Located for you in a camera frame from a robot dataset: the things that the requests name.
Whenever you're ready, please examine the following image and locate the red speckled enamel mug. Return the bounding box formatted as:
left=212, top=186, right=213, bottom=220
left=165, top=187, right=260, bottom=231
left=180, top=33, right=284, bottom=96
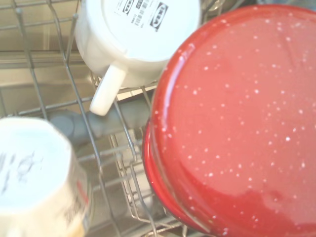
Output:
left=142, top=3, right=316, bottom=237

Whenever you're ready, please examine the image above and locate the white IKEA mug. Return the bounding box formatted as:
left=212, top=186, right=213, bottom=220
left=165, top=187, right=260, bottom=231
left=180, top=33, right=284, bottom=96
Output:
left=74, top=0, right=201, bottom=116

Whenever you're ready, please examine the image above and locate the cream printed mug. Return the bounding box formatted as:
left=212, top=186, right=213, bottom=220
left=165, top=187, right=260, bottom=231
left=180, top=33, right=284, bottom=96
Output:
left=0, top=118, right=90, bottom=237

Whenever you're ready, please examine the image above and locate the built-in dishwasher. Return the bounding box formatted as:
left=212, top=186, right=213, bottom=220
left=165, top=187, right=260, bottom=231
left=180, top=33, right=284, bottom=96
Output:
left=0, top=0, right=316, bottom=237

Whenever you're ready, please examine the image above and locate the grey wire dishwasher rack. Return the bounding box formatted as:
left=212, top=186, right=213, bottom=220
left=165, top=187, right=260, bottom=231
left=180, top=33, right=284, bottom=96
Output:
left=0, top=0, right=316, bottom=237

